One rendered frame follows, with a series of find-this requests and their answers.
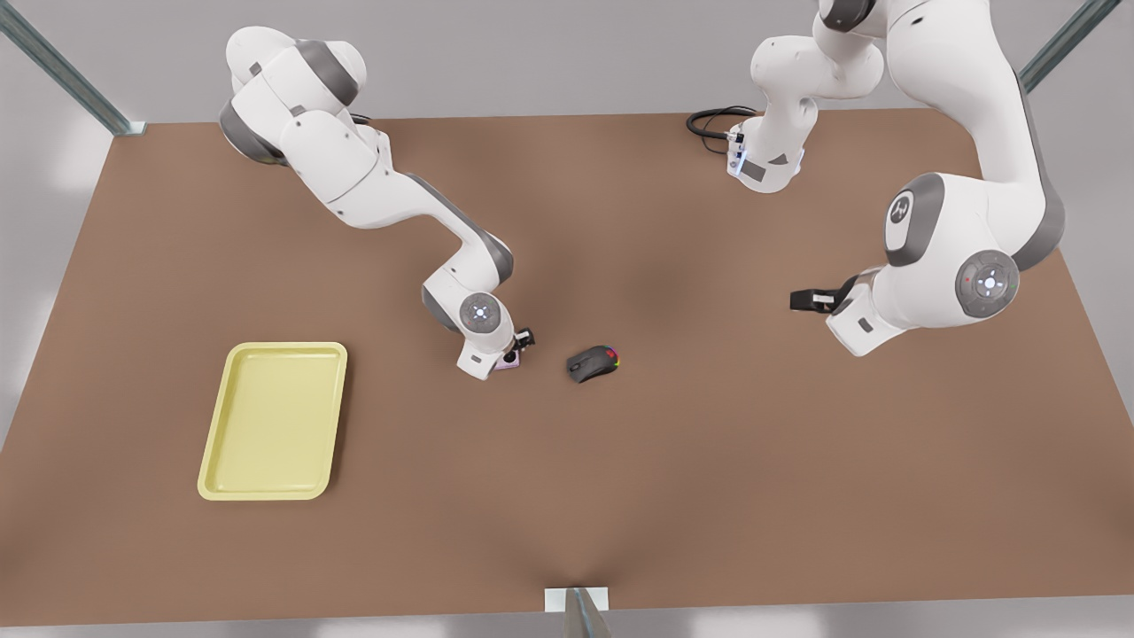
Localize black computer mouse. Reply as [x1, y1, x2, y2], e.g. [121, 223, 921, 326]
[566, 345, 621, 385]

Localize yellow rectangular tray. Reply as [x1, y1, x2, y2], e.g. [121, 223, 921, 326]
[197, 342, 349, 502]

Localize silver frame post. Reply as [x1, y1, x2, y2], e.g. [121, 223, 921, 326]
[1018, 0, 1124, 95]
[543, 586, 611, 638]
[0, 0, 148, 136]

